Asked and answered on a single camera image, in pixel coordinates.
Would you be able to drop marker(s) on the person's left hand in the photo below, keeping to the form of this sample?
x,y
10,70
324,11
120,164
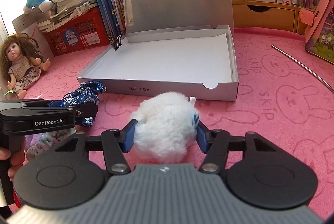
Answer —
x,y
16,160

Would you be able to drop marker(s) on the pink triangular toy house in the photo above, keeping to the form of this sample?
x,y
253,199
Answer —
x,y
318,34

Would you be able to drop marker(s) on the metal rod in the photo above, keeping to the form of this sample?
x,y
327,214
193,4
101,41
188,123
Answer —
x,y
326,84

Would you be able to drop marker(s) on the wooden drawer organizer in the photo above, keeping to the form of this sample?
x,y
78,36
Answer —
x,y
250,13

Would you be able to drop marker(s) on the blue floral fabric pouch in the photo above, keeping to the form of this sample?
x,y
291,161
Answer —
x,y
86,94

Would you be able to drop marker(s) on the green crocheted fabric piece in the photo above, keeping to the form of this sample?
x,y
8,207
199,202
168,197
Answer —
x,y
46,141

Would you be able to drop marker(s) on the brown haired doll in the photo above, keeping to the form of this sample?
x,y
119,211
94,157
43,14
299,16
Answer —
x,y
21,63

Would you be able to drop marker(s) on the black binder clip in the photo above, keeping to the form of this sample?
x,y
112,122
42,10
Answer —
x,y
115,41

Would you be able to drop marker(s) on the stack of books on basket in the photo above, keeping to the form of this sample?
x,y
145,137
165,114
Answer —
x,y
62,12

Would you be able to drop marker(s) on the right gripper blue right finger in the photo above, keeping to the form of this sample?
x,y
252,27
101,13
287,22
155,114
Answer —
x,y
203,137

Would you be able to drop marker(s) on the red plastic basket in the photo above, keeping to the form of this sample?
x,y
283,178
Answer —
x,y
85,31

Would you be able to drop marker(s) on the white fluffy plush ball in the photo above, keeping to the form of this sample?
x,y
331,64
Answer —
x,y
166,126

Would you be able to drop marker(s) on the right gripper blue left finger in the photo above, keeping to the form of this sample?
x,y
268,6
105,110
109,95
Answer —
x,y
127,134

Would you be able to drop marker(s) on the grey cardboard file box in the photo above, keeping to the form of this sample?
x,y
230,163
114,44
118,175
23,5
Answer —
x,y
184,46

